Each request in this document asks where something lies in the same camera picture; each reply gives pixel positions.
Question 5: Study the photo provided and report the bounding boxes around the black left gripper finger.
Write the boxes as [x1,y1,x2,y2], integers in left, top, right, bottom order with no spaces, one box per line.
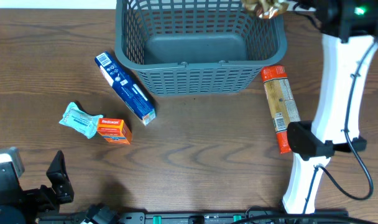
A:
[46,151,74,204]
[0,147,25,187]

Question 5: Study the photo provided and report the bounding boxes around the brown Nescafe Gold bag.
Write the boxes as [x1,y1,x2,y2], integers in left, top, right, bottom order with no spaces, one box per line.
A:
[241,0,288,19]

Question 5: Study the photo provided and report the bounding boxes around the grey plastic basket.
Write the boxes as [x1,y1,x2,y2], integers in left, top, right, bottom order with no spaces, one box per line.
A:
[114,0,287,96]

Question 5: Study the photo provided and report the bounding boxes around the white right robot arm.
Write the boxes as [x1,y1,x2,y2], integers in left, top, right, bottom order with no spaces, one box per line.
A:
[282,0,378,214]

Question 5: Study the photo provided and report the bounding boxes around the light teal wipes packet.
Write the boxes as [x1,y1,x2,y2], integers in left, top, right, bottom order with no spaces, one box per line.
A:
[59,102,103,139]

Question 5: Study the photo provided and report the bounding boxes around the orange Redoxon box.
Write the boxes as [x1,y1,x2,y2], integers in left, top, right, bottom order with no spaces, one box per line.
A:
[97,118,132,144]

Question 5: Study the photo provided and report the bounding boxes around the blue toothpaste box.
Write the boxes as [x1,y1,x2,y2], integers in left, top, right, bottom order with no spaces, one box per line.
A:
[94,52,156,126]

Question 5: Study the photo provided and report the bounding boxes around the orange tan biscuit packet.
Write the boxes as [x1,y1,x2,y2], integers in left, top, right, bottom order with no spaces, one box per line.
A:
[261,65,300,154]

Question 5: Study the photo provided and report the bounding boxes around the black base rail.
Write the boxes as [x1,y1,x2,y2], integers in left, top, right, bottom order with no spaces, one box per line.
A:
[38,202,350,224]

